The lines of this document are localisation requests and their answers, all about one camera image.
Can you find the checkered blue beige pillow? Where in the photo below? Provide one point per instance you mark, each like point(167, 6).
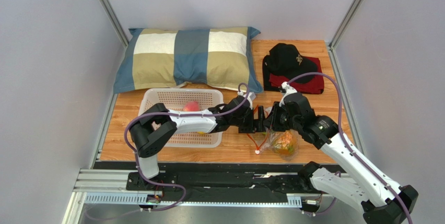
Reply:
point(220, 58)

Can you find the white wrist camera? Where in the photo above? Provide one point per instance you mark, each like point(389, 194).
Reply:
point(286, 89)
point(250, 97)

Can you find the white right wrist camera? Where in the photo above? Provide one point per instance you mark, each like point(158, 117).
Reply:
point(286, 89)

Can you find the black baseball cap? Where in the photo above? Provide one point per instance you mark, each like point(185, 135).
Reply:
point(286, 61)

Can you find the pink fake peach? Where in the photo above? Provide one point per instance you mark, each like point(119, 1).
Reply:
point(191, 106)

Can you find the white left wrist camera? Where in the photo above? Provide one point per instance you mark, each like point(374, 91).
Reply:
point(250, 97)

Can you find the folded dark red cloth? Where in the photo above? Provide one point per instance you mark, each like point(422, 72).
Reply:
point(311, 84)

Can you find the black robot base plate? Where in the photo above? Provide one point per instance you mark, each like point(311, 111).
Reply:
point(218, 182)

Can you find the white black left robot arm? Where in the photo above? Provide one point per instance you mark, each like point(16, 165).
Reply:
point(148, 133)

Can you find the orange fake pineapple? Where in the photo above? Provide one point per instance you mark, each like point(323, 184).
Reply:
point(284, 143)

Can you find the clear zip top bag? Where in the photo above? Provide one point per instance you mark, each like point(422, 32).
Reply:
point(262, 141)

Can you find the aluminium frame rail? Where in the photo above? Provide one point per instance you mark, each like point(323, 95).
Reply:
point(107, 187)

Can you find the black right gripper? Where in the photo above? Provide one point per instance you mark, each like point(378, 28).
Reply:
point(274, 121)

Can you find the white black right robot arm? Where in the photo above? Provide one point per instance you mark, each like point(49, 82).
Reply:
point(372, 193)

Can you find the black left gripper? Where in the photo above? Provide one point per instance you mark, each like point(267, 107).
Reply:
point(252, 128)

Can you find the white perforated plastic basket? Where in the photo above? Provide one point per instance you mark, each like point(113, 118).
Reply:
point(176, 99)

